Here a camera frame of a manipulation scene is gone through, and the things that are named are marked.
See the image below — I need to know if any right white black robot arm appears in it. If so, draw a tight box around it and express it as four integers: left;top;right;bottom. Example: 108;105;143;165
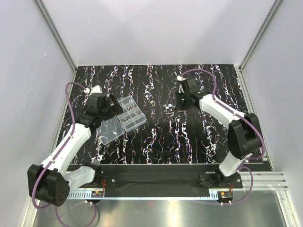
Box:
176;76;264;187

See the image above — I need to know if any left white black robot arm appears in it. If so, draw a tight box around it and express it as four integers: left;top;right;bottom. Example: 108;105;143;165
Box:
27;85;123;209

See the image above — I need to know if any pile of screws and nuts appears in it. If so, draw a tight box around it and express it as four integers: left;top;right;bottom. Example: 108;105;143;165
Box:
163;104;185;115

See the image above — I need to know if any clear plastic compartment box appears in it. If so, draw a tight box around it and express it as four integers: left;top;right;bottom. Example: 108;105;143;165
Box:
97;96;147;145

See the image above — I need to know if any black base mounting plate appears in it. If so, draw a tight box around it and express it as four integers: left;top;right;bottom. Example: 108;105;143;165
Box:
87;164;242;189

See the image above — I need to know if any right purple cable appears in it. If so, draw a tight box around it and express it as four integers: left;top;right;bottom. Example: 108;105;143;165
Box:
177;69;266;205

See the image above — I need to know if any purple cable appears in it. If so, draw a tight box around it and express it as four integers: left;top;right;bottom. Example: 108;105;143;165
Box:
32;81;100;227
177;69;266;205

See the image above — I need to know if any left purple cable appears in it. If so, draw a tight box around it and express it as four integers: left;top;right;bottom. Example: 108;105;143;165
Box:
32;81;100;227

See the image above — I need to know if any right aluminium frame post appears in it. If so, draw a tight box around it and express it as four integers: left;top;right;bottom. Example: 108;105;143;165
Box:
239;0;285;71

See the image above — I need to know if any aluminium frame post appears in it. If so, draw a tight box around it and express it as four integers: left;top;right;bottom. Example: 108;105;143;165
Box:
33;0;78;73
239;0;285;71

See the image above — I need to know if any left aluminium frame post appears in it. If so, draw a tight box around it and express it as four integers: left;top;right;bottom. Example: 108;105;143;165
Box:
33;0;78;73

